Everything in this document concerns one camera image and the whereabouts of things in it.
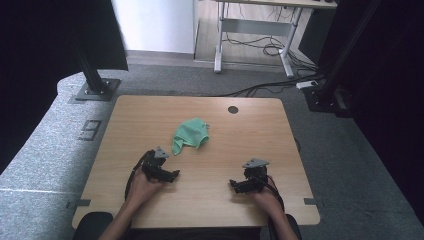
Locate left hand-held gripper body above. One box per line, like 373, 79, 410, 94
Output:
141, 146, 170, 183

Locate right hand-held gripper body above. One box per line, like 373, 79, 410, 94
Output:
241, 157, 271, 194

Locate green cloth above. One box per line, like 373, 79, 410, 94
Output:
171, 117, 211, 157

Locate person's left hand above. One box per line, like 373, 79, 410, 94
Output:
126, 165, 165, 208

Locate person's right hand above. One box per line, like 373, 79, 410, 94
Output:
250, 183, 285, 218

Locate person's legs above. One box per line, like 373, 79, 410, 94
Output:
72, 211, 303, 240

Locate black metal stand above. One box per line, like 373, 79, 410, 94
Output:
302, 0, 383, 118
71, 36, 122, 103

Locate white power strip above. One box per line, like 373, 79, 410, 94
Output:
295, 79, 320, 91

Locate black cabinet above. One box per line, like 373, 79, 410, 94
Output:
297, 7, 335, 65

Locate black curtain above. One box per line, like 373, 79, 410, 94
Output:
0, 0, 130, 175
318, 0, 424, 229

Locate red and black gripper cable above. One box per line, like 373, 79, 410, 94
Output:
258, 173, 287, 215

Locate long black floor cable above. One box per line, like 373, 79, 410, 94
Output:
218, 74, 326, 98

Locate bundle of black cables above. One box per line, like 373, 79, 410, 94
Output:
222, 31, 318, 73

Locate white desk frame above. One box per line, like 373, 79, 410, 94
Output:
213, 0, 338, 79

